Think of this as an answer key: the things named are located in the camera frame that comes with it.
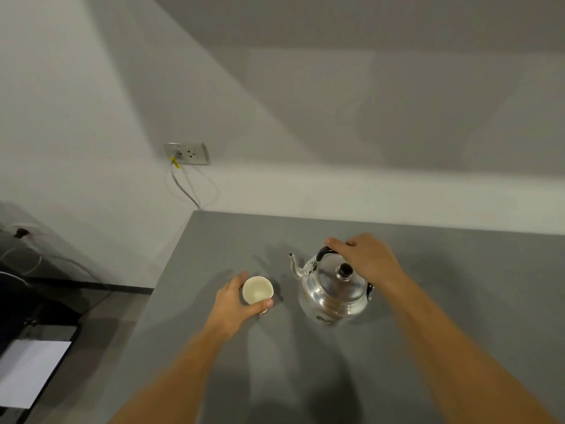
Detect person's right forearm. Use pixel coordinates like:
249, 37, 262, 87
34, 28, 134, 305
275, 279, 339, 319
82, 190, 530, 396
379, 273, 560, 424

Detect person's left hand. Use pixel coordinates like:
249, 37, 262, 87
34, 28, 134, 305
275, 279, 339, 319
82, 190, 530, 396
207, 272, 275, 337

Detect person's left forearm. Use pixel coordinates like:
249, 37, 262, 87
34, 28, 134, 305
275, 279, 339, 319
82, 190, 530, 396
107, 321, 235, 424

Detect black glass desk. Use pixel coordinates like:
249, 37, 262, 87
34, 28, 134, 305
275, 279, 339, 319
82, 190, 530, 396
0, 201, 155, 424

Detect person's right hand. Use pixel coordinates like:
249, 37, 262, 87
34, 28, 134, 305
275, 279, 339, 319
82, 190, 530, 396
324, 233, 405, 293

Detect black tablet with white screen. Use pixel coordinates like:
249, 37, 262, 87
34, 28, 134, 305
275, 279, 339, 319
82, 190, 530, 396
0, 324, 81, 411

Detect white cup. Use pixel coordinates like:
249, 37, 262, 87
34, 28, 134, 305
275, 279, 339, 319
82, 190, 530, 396
242, 276, 275, 317

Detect white wall socket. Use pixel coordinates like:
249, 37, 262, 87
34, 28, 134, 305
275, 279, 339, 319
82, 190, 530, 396
163, 142, 211, 166

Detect grey cable with yellow plug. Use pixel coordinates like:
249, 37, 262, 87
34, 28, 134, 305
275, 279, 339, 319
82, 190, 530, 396
169, 157, 203, 211

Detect silver kettle lid black knob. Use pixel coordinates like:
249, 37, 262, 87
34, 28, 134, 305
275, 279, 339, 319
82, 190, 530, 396
315, 253, 370, 303

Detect silver metal kettle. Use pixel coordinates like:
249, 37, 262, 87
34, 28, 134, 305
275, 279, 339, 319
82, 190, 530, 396
289, 246, 375, 327

